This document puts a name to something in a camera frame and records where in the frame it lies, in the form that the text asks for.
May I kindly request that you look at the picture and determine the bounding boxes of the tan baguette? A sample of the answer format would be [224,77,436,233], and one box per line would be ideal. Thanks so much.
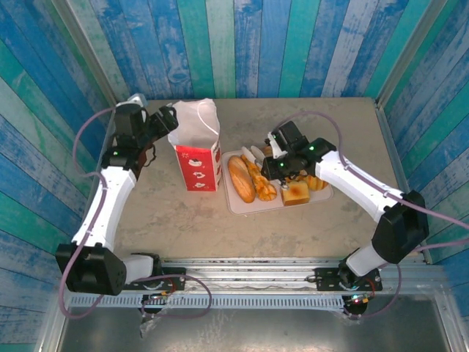
[227,155,257,205]

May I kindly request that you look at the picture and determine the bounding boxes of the aluminium frame beam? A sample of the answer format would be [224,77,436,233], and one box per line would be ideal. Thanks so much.
[54,256,450,294]

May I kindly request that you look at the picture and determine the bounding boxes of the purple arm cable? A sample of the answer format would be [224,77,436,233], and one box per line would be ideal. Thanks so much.
[270,111,469,320]
[58,106,213,320]

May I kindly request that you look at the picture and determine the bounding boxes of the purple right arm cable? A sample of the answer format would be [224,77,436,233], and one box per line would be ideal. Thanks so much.
[270,111,469,320]

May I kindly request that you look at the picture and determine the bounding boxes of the grey slotted cable duct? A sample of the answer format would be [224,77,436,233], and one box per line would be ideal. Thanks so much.
[68,295,347,312]

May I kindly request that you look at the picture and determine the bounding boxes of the beige plastic tray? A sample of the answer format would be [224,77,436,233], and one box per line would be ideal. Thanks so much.
[221,139,334,216]

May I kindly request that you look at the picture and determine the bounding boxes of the crumpled clear plastic scrap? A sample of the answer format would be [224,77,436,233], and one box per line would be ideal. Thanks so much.
[139,313,164,338]

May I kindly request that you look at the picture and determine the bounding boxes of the small circuit board with LEDs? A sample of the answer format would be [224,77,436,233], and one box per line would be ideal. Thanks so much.
[141,291,174,304]
[346,292,374,306]

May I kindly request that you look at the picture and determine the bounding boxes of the steel sheet panel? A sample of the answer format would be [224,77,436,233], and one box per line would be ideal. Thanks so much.
[54,307,454,352]

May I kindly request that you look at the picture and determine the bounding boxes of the metal tongs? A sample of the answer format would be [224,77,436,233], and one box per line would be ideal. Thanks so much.
[240,144,290,191]

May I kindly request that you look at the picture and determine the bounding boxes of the square toast slice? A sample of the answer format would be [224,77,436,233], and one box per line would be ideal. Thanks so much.
[280,180,311,207]

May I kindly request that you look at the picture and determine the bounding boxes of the aluminium corner post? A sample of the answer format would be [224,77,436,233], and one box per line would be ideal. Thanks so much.
[51,0,122,111]
[374,0,446,109]

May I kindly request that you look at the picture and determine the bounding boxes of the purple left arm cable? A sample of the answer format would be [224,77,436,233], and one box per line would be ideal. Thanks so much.
[58,106,213,320]

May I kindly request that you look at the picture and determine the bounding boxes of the red and white paper bag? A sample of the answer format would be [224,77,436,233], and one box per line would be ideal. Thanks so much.
[167,98,224,193]

